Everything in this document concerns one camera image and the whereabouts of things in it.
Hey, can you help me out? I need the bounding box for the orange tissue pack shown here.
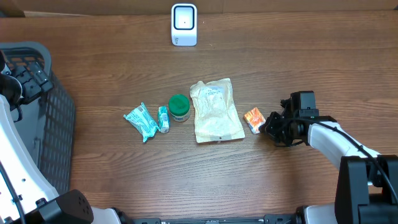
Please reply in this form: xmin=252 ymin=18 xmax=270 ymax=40
xmin=244 ymin=107 xmax=266 ymax=134

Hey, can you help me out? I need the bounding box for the beige food pouch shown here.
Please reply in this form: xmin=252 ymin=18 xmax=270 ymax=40
xmin=190 ymin=78 xmax=245 ymax=144

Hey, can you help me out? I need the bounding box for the green lidded white jar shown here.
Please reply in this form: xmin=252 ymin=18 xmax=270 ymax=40
xmin=169 ymin=95 xmax=190 ymax=122

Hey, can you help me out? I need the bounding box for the teal tissue pack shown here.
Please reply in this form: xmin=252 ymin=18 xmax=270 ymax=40
xmin=157 ymin=106 xmax=170 ymax=133

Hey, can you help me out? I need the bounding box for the light green wipes packet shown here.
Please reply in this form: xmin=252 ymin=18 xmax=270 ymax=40
xmin=123 ymin=102 xmax=160 ymax=142

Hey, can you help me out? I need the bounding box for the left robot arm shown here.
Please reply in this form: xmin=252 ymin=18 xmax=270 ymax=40
xmin=1 ymin=58 xmax=122 ymax=224

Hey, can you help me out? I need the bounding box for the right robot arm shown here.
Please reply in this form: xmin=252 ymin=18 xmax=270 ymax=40
xmin=259 ymin=91 xmax=397 ymax=224

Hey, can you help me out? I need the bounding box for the white barcode scanner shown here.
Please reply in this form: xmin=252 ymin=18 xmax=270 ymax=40
xmin=171 ymin=3 xmax=198 ymax=47

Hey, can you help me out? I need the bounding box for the grey plastic mesh basket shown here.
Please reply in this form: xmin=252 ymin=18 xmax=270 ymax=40
xmin=1 ymin=42 xmax=76 ymax=194

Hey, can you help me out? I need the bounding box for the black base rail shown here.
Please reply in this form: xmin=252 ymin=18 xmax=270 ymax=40
xmin=132 ymin=214 xmax=303 ymax=224

